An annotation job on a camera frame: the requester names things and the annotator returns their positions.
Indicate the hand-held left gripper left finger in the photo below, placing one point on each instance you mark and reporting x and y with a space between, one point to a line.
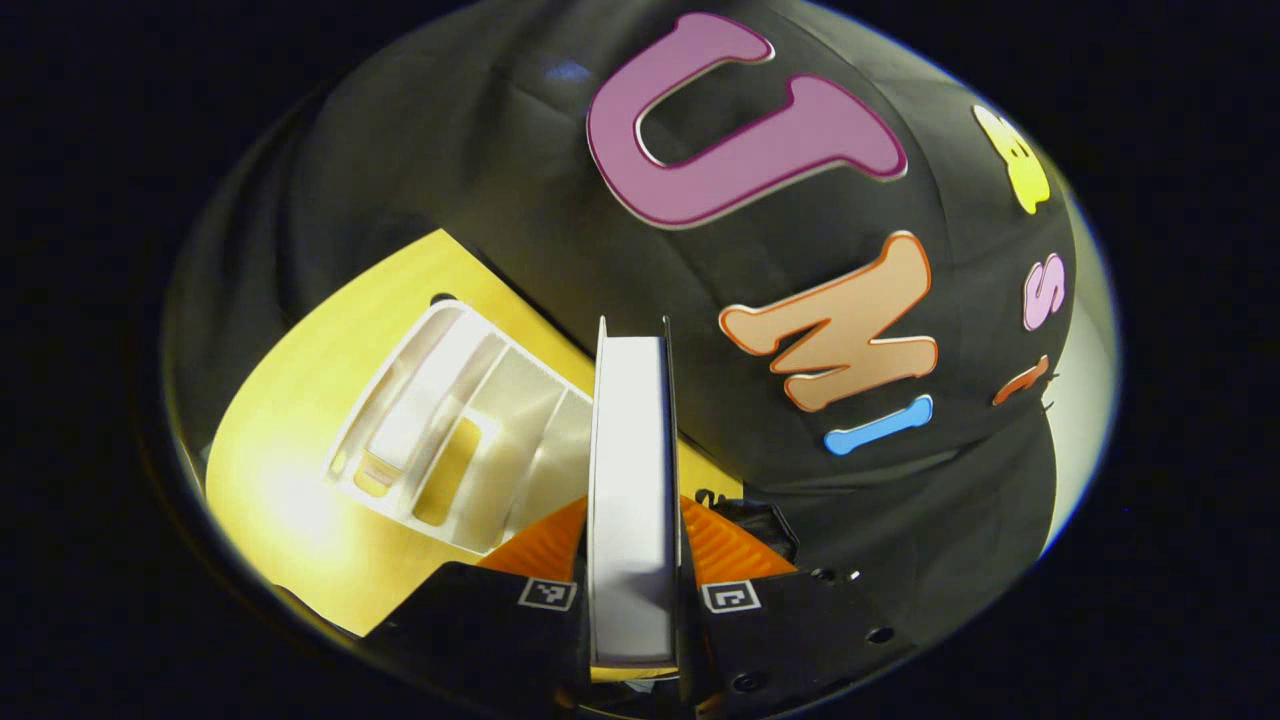
480 630

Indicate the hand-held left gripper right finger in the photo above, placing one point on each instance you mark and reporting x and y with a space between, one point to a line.
790 630

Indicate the white bookshelf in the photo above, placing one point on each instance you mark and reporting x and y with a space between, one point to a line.
500 430

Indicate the white book with dark cover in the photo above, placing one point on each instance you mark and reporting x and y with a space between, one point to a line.
632 480

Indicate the black backdrop cloth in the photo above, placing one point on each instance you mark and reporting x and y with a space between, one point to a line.
500 150

